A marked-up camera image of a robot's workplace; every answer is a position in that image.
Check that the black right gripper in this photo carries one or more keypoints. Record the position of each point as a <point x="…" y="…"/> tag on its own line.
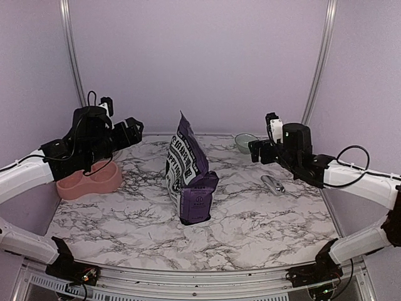
<point x="264" y="144"/>

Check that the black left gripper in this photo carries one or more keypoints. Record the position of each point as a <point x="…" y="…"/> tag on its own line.
<point x="136" y="135"/>

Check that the purple puppy food bag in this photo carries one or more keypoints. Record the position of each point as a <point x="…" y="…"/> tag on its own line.
<point x="190" y="183"/>

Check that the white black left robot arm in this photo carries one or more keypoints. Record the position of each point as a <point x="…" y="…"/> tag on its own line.
<point x="93" y="137"/>

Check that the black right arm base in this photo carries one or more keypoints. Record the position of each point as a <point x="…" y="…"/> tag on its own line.
<point x="313" y="276"/>

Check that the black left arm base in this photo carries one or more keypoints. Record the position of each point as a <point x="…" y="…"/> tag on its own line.
<point x="75" y="272"/>

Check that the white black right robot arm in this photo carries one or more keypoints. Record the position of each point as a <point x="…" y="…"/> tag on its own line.
<point x="289" y="145"/>

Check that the silver metal food scoop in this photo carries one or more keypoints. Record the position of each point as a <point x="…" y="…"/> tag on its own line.
<point x="276" y="187"/>

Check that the pink double pet bowl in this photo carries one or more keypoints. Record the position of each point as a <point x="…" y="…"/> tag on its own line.
<point x="103" y="180"/>

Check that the clear green glass bowl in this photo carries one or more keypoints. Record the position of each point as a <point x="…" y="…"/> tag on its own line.
<point x="242" y="141"/>

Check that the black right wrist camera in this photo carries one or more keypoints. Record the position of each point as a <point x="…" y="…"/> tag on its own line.
<point x="274" y="127"/>

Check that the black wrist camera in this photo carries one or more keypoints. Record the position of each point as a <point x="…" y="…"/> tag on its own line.
<point x="274" y="127"/>
<point x="107" y="104"/>

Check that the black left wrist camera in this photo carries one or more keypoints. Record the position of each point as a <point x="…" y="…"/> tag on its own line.
<point x="107" y="104"/>

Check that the left aluminium frame post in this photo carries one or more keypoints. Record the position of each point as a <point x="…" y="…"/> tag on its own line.
<point x="71" y="50"/>

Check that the aluminium frame post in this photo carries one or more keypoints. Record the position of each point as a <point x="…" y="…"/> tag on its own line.
<point x="323" y="53"/>
<point x="71" y="50"/>

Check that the aluminium front rail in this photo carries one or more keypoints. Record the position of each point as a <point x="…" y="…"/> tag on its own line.
<point x="118" y="283"/>

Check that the right aluminium frame post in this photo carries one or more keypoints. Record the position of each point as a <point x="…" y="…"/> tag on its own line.
<point x="323" y="53"/>

